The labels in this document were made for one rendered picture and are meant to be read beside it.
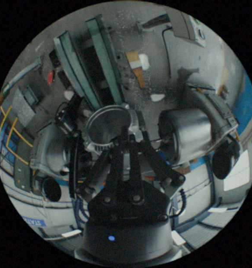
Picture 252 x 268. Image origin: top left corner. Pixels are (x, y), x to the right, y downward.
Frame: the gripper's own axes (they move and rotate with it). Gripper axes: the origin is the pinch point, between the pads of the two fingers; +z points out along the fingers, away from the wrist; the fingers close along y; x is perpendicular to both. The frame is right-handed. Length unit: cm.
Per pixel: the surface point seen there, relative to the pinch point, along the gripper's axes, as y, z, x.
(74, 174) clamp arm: -18.1, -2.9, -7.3
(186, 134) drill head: 18.5, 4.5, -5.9
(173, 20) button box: 14.4, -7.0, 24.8
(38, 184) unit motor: -65, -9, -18
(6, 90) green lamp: -33.5, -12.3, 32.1
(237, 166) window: 530, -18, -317
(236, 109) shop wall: 537, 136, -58
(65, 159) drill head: -27.1, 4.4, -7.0
